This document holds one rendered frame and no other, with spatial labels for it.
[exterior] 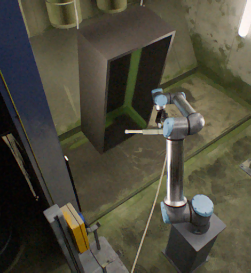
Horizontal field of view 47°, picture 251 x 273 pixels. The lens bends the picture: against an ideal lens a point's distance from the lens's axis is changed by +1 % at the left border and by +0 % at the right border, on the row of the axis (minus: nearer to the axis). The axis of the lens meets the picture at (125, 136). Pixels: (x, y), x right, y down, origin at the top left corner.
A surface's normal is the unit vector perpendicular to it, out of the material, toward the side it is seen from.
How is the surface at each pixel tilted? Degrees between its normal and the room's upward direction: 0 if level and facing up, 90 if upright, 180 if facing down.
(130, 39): 12
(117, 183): 0
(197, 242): 0
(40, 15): 90
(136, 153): 0
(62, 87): 57
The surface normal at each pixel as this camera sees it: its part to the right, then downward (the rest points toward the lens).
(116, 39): 0.11, -0.55
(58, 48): 0.48, 0.12
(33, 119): 0.59, 0.58
